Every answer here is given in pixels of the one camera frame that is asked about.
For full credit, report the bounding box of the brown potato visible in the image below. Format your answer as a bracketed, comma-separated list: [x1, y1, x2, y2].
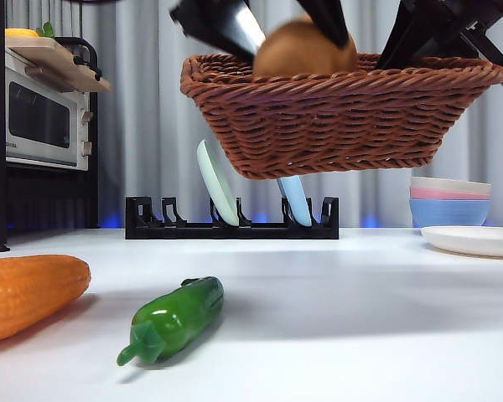
[252, 14, 359, 79]

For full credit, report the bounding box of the brown wicker basket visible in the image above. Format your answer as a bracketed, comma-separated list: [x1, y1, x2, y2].
[180, 52, 503, 182]

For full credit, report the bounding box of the green cucumber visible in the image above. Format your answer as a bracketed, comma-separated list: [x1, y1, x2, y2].
[117, 276, 226, 370]

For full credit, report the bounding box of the orange yellow corn cob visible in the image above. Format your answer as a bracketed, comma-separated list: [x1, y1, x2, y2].
[0, 255, 92, 348]

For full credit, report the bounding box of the grey curtain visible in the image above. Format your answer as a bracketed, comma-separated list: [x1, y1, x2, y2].
[0, 0, 503, 230]

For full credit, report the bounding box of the cream bowl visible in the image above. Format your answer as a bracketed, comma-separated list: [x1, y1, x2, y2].
[410, 175, 493, 200]

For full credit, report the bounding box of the pink bowl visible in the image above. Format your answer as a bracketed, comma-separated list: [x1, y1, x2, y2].
[409, 187, 491, 202]

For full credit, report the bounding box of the pale green plate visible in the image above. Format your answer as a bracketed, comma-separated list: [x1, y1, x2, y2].
[195, 139, 241, 227]

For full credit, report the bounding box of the wooden cutting board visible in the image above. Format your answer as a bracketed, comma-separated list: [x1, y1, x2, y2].
[3, 36, 113, 94]

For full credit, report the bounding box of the blue bowl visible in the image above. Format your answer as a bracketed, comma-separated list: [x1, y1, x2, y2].
[408, 198, 491, 229]

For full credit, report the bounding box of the light blue plate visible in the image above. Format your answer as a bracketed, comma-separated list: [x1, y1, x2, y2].
[276, 175, 313, 227]

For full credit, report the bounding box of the yellow fruit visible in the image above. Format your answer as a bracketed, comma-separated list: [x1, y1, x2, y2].
[0, 27, 41, 40]

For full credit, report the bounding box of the white toaster oven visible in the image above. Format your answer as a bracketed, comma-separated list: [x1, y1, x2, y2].
[0, 41, 92, 173]

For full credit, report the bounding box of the cream white plate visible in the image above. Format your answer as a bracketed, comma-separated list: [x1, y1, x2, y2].
[420, 225, 503, 259]

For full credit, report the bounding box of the black dish rack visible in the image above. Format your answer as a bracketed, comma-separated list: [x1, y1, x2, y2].
[124, 195, 340, 240]

